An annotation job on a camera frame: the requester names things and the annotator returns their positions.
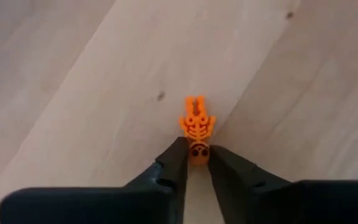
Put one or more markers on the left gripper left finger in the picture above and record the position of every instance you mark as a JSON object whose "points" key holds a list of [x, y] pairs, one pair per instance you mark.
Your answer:
{"points": [[104, 207]]}

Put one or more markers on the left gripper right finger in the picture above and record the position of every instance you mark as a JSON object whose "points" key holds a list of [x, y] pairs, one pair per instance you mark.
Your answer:
{"points": [[306, 205]]}

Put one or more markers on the orange toy skeleton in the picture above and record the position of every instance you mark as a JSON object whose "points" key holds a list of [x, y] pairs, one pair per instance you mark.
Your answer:
{"points": [[197, 127]]}

